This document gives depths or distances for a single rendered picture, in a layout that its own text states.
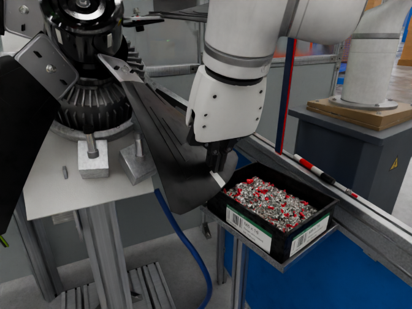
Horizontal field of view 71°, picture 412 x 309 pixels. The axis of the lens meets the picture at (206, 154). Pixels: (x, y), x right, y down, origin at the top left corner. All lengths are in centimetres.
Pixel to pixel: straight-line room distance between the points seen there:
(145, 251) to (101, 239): 92
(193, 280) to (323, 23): 141
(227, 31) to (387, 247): 49
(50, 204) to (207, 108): 43
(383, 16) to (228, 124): 64
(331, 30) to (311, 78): 148
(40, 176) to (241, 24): 53
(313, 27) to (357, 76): 64
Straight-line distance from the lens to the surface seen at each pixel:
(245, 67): 33
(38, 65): 52
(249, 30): 32
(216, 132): 39
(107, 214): 82
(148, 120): 44
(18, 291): 179
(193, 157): 46
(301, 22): 32
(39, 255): 149
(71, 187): 68
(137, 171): 60
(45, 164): 70
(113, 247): 89
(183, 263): 165
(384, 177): 99
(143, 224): 165
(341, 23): 32
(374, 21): 94
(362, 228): 66
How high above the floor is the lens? 120
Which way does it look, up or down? 26 degrees down
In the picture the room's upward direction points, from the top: straight up
